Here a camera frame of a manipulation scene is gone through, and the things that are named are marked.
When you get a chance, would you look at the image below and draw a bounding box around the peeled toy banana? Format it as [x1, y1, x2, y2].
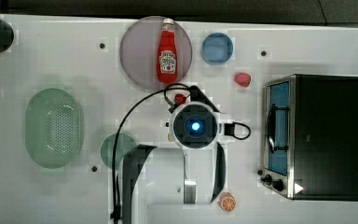
[167, 133, 174, 142]

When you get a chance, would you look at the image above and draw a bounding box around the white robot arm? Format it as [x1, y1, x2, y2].
[120, 102, 226, 224]

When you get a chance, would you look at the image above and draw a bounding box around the black toaster oven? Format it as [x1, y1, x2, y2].
[258, 74, 358, 202]

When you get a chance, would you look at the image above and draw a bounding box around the red toy strawberry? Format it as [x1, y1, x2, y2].
[174, 93, 186, 105]

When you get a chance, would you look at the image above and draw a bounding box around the red ketchup bottle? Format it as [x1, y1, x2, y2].
[156, 18, 178, 84]

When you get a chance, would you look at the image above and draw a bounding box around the green mug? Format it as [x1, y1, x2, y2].
[101, 133, 137, 170]

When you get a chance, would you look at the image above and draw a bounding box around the pink toy fruit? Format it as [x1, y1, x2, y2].
[234, 73, 251, 88]

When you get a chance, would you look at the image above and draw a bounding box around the grey round plate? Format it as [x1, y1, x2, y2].
[119, 16, 193, 91]

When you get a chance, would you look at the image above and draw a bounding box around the blue bowl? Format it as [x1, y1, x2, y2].
[201, 33, 234, 64]

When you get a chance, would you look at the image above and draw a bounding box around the orange slice toy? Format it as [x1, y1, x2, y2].
[219, 192, 236, 212]

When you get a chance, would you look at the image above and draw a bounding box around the green oval colander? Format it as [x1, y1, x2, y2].
[25, 88, 84, 169]

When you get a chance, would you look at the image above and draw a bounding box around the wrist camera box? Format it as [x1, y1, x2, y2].
[188, 85, 219, 112]

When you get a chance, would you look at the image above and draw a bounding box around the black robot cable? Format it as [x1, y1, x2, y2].
[110, 82, 252, 224]

